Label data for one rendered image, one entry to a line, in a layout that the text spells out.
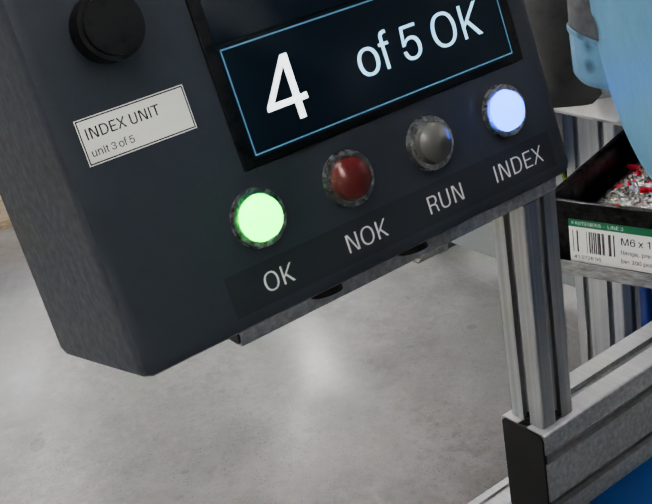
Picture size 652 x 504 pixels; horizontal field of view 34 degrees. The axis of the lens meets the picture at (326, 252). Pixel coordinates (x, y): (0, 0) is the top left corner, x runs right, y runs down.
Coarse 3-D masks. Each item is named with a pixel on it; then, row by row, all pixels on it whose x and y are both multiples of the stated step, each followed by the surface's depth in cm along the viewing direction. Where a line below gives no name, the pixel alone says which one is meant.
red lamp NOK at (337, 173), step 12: (336, 156) 48; (348, 156) 48; (360, 156) 49; (324, 168) 48; (336, 168) 48; (348, 168) 48; (360, 168) 48; (372, 168) 49; (324, 180) 48; (336, 180) 48; (348, 180) 48; (360, 180) 48; (372, 180) 49; (336, 192) 48; (348, 192) 48; (360, 192) 48; (336, 204) 48; (348, 204) 48; (360, 204) 49
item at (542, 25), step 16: (528, 0) 114; (544, 0) 114; (560, 0) 114; (528, 16) 114; (544, 16) 114; (560, 16) 114; (544, 32) 113; (560, 32) 113; (544, 48) 112; (560, 48) 112; (544, 64) 112; (560, 64) 112; (560, 80) 111; (576, 80) 111; (560, 96) 110; (576, 96) 110; (592, 96) 110
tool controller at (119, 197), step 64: (0, 0) 41; (64, 0) 42; (128, 0) 42; (192, 0) 44; (256, 0) 46; (320, 0) 48; (384, 0) 50; (448, 0) 52; (512, 0) 54; (0, 64) 43; (64, 64) 42; (128, 64) 43; (192, 64) 45; (384, 64) 50; (448, 64) 52; (512, 64) 54; (0, 128) 47; (64, 128) 42; (128, 128) 43; (192, 128) 45; (384, 128) 50; (0, 192) 51; (64, 192) 43; (128, 192) 43; (192, 192) 45; (320, 192) 48; (384, 192) 50; (448, 192) 52; (512, 192) 54; (64, 256) 46; (128, 256) 43; (192, 256) 45; (256, 256) 46; (320, 256) 48; (384, 256) 50; (64, 320) 50; (128, 320) 43; (192, 320) 45; (256, 320) 46
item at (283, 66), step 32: (288, 32) 47; (224, 64) 45; (256, 64) 46; (288, 64) 47; (320, 64) 48; (256, 96) 46; (288, 96) 47; (320, 96) 48; (256, 128) 46; (288, 128) 47; (320, 128) 48
